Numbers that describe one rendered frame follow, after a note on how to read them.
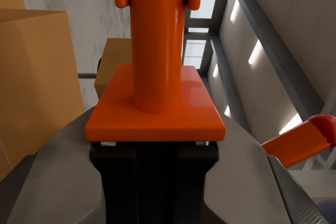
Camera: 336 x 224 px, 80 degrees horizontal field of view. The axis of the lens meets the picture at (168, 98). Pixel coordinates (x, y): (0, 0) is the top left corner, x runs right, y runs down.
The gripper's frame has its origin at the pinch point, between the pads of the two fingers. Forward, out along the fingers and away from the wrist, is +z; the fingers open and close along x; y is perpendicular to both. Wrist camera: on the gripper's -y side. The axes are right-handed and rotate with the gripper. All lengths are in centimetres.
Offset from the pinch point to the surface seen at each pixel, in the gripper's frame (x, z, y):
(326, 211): 23.5, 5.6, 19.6
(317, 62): 285, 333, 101
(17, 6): -54, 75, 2
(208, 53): 254, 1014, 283
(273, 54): 244, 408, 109
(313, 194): 132, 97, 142
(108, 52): -43, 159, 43
